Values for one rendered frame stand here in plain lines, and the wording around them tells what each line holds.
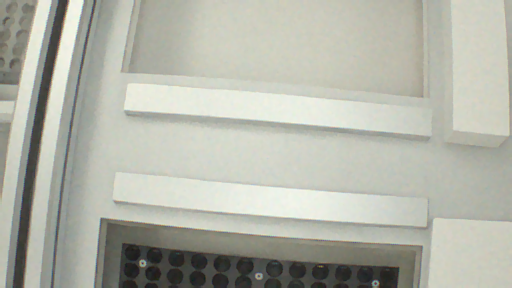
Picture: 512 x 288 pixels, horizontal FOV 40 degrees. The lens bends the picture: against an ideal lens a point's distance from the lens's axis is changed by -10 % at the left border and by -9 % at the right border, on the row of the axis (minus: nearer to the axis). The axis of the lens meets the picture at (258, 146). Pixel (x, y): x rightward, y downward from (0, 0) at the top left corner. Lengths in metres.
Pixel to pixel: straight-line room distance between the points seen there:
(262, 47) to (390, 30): 0.13
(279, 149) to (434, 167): 0.12
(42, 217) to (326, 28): 0.34
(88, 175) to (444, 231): 0.27
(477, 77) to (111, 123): 0.28
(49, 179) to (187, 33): 0.25
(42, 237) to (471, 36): 0.35
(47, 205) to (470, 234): 0.31
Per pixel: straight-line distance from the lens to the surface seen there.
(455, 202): 0.58
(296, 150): 0.57
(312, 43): 0.73
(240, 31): 0.73
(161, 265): 0.61
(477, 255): 0.57
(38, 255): 0.54
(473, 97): 0.57
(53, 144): 0.55
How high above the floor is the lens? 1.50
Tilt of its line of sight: 75 degrees down
